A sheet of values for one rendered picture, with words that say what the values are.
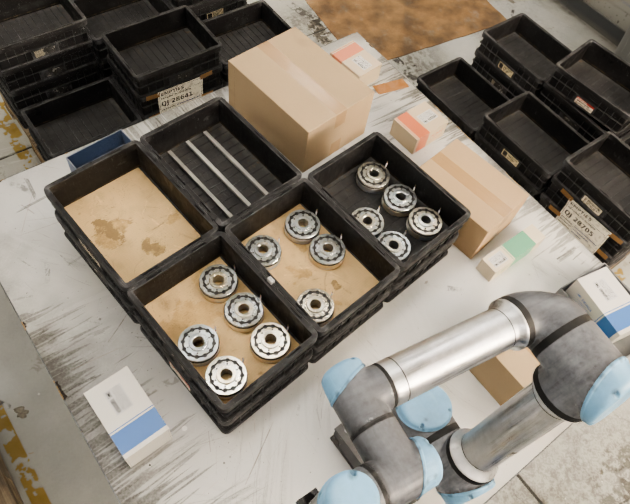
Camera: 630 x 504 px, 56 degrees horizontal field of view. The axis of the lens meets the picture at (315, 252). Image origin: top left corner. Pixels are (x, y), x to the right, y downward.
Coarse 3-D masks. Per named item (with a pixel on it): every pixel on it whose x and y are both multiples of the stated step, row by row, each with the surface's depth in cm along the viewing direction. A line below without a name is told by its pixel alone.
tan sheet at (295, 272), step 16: (304, 208) 179; (272, 224) 174; (320, 224) 176; (288, 240) 172; (288, 256) 169; (304, 256) 170; (352, 256) 172; (272, 272) 166; (288, 272) 167; (304, 272) 167; (320, 272) 168; (336, 272) 168; (352, 272) 169; (368, 272) 169; (288, 288) 164; (304, 288) 164; (320, 288) 165; (336, 288) 166; (352, 288) 166; (368, 288) 167; (336, 304) 163
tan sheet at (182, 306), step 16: (176, 288) 160; (192, 288) 161; (240, 288) 162; (160, 304) 157; (176, 304) 158; (192, 304) 158; (208, 304) 159; (224, 304) 159; (160, 320) 155; (176, 320) 155; (192, 320) 156; (208, 320) 156; (224, 320) 157; (272, 320) 158; (176, 336) 153; (224, 336) 155; (240, 336) 155; (224, 352) 152; (240, 352) 153; (288, 352) 154; (256, 368) 151; (224, 400) 146
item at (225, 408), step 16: (208, 240) 158; (224, 240) 159; (240, 256) 156; (160, 272) 151; (256, 272) 154; (272, 288) 152; (288, 304) 150; (304, 320) 148; (160, 336) 143; (176, 352) 141; (192, 368) 139; (272, 368) 141; (256, 384) 139; (240, 400) 137
